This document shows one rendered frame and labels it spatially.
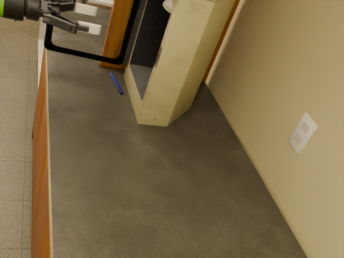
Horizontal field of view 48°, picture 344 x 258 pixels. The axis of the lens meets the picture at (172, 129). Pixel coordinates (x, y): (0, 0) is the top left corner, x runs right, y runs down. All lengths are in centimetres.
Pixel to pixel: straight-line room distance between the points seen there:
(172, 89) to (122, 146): 26
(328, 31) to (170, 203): 68
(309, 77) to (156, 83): 48
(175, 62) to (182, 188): 40
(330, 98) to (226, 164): 40
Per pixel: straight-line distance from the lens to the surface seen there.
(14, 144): 260
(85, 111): 134
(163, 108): 133
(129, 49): 155
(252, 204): 125
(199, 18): 120
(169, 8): 128
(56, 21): 120
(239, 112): 157
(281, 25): 145
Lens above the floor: 171
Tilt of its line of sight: 34 degrees down
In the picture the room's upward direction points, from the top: 22 degrees clockwise
